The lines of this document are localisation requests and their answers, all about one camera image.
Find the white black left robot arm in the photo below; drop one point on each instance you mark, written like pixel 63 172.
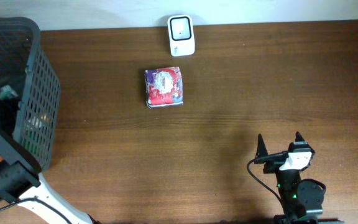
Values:
pixel 23 184

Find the small green tissue pack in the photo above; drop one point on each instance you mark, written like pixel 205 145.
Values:
pixel 7 93

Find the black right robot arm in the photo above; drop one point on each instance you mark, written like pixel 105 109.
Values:
pixel 301 199

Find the red purple tissue pack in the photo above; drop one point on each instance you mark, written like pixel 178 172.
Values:
pixel 164 87

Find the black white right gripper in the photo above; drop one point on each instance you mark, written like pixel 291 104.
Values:
pixel 261 151

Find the grey plastic mesh basket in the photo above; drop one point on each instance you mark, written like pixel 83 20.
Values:
pixel 31 118

